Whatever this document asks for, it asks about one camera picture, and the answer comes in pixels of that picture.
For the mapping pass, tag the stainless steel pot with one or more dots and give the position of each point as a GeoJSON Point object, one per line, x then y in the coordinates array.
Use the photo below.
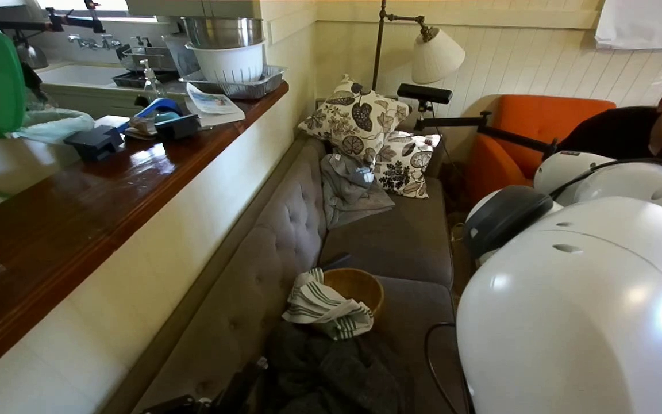
{"type": "Point", "coordinates": [225, 31]}

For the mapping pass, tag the round wooden bowl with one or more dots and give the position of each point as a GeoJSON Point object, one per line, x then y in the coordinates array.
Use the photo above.
{"type": "Point", "coordinates": [357, 286]}

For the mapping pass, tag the grey tufted sofa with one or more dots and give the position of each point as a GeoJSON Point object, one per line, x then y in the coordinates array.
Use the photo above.
{"type": "Point", "coordinates": [393, 238]}

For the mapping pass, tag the black stand bar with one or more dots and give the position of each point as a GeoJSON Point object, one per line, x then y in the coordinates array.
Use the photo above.
{"type": "Point", "coordinates": [70, 16]}

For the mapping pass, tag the orange armchair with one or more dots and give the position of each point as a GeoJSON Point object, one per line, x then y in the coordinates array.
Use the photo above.
{"type": "Point", "coordinates": [530, 123]}

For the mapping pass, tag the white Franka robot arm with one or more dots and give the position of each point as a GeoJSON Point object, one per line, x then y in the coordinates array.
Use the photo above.
{"type": "Point", "coordinates": [593, 306]}

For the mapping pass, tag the black camera on stand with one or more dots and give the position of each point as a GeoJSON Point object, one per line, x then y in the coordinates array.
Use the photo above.
{"type": "Point", "coordinates": [424, 93]}

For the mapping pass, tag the black box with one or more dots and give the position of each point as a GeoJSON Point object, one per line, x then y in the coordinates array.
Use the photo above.
{"type": "Point", "coordinates": [96, 142]}

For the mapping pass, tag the person in dark clothes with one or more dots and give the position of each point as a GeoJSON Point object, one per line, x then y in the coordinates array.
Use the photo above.
{"type": "Point", "coordinates": [614, 130]}

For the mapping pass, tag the floor lamp white shade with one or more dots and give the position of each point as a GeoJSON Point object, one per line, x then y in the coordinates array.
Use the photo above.
{"type": "Point", "coordinates": [439, 53]}

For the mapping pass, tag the pale crumpled cloth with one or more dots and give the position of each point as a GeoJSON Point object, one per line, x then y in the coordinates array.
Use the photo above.
{"type": "Point", "coordinates": [56, 124]}

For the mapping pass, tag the small black flat item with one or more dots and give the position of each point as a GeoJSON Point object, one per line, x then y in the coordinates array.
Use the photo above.
{"type": "Point", "coordinates": [180, 126]}

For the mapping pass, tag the large floral pillow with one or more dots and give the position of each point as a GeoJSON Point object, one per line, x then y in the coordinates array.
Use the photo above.
{"type": "Point", "coordinates": [355, 115]}

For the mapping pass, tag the small floral pillow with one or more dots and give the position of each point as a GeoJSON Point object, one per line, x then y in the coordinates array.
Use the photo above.
{"type": "Point", "coordinates": [409, 161]}

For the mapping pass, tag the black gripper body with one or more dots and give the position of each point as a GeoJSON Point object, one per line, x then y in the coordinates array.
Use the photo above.
{"type": "Point", "coordinates": [178, 406]}

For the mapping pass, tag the brown wooden counter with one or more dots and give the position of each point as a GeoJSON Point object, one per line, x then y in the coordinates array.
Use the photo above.
{"type": "Point", "coordinates": [79, 222]}

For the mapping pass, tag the dark grey cloth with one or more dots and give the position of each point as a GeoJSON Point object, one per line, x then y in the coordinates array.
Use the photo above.
{"type": "Point", "coordinates": [322, 376]}

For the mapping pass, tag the silver grey cushion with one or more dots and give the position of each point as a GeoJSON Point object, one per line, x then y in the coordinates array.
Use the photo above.
{"type": "Point", "coordinates": [351, 192]}

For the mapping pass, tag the metal tray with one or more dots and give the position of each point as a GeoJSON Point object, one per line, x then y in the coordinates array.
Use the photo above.
{"type": "Point", "coordinates": [258, 83]}

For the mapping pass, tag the white green-striped towel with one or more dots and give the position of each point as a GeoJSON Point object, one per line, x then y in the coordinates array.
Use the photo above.
{"type": "Point", "coordinates": [317, 302]}

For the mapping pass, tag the dark kettle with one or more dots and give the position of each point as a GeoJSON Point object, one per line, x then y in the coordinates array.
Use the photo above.
{"type": "Point", "coordinates": [32, 56]}

